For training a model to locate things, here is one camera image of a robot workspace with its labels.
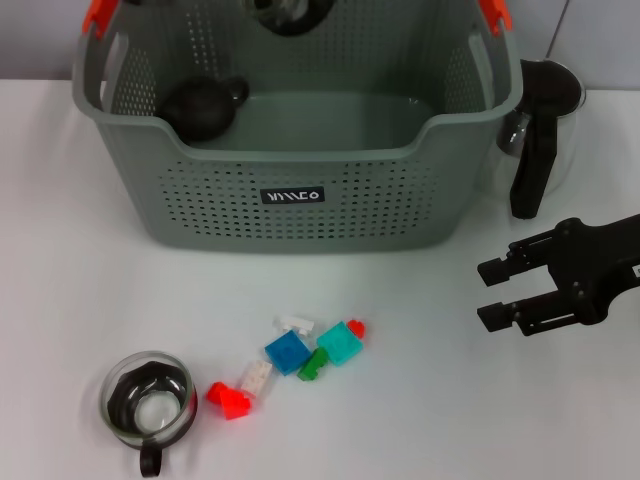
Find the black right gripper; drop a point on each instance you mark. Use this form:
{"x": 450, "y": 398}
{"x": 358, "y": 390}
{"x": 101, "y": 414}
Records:
{"x": 595, "y": 265}

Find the glass teacup black holder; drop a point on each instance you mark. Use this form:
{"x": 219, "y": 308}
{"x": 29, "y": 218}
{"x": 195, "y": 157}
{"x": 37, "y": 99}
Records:
{"x": 150, "y": 410}
{"x": 295, "y": 27}

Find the small red building block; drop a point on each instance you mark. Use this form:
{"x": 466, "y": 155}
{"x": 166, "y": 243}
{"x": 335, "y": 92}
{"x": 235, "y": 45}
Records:
{"x": 357, "y": 328}

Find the teal square building block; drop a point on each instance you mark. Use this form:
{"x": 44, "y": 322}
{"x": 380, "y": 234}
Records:
{"x": 339, "y": 344}

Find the grey-green perforated storage basket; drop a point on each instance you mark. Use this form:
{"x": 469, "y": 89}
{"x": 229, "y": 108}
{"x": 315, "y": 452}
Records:
{"x": 350, "y": 200}

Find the green building block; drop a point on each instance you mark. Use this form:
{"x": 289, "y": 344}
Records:
{"x": 312, "y": 365}

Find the small white building block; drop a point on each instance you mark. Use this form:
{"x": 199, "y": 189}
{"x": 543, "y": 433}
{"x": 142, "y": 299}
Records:
{"x": 295, "y": 324}

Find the blue square building block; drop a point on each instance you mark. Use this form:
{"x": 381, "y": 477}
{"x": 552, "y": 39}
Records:
{"x": 287, "y": 352}

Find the translucent white building block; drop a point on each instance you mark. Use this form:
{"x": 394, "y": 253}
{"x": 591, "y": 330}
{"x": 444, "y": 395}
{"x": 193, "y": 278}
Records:
{"x": 257, "y": 378}

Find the large red building block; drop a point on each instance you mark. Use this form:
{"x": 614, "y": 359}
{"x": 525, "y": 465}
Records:
{"x": 230, "y": 400}

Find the glass carafe black lid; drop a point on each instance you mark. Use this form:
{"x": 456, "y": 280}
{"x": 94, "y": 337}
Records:
{"x": 540, "y": 125}

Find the black ceramic teapot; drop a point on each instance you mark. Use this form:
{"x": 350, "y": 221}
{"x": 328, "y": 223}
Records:
{"x": 200, "y": 110}

